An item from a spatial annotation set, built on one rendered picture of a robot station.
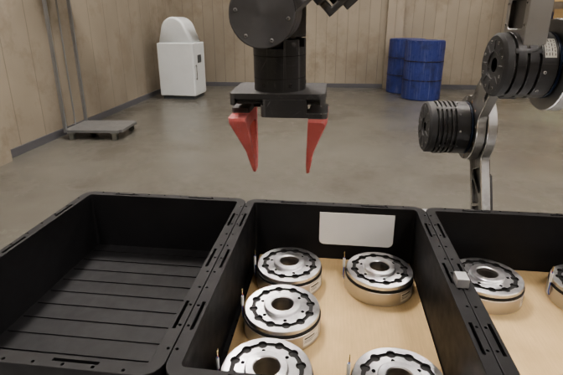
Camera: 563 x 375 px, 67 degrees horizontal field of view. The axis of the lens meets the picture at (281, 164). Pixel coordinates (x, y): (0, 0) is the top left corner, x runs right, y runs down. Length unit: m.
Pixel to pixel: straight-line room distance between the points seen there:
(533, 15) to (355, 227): 0.58
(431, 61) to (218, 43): 4.05
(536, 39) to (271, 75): 0.71
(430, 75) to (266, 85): 6.92
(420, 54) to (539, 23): 6.27
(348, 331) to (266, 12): 0.42
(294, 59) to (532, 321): 0.49
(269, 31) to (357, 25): 8.20
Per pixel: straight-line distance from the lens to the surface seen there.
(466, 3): 8.93
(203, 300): 0.50
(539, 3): 1.06
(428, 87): 7.37
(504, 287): 0.71
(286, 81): 0.45
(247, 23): 0.38
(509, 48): 1.04
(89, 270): 0.80
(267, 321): 0.58
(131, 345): 0.62
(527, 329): 0.70
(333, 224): 0.74
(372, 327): 0.63
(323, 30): 8.54
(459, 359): 0.53
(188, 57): 7.24
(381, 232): 0.75
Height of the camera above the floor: 1.22
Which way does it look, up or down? 18 degrees down
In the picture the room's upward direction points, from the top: straight up
